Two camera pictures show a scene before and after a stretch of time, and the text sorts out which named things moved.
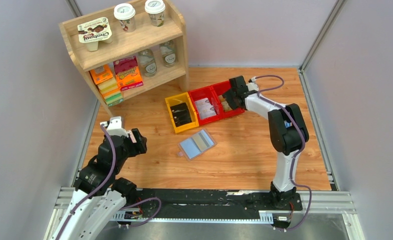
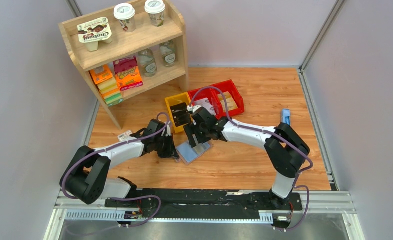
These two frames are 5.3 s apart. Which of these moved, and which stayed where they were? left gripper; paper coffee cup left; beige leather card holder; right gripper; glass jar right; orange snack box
Moved: left gripper; right gripper
Stayed: beige leather card holder; paper coffee cup left; glass jar right; orange snack box
